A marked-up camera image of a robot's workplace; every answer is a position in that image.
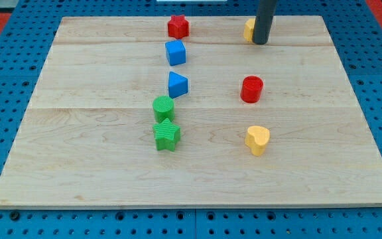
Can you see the grey cylindrical robot arm rod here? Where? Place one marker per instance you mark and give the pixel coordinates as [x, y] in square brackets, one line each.
[263, 21]

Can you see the green star block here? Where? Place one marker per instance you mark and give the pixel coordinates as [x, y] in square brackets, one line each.
[166, 135]

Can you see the yellow heart block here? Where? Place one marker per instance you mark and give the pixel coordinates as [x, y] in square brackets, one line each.
[257, 138]

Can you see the light wooden board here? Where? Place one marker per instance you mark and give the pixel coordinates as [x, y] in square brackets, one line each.
[86, 139]

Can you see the yellow block behind rod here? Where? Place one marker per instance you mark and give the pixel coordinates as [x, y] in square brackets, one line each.
[249, 30]

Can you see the red star block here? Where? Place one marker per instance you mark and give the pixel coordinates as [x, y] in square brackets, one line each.
[178, 27]

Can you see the blue triangle block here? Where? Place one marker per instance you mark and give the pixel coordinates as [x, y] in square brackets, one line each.
[177, 85]

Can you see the blue cube block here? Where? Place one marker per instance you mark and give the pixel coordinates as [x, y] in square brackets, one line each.
[175, 52]

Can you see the green cylinder block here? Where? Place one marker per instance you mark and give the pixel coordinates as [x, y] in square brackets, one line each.
[163, 108]

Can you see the red cylinder block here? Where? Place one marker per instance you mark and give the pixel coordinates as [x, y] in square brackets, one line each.
[251, 89]

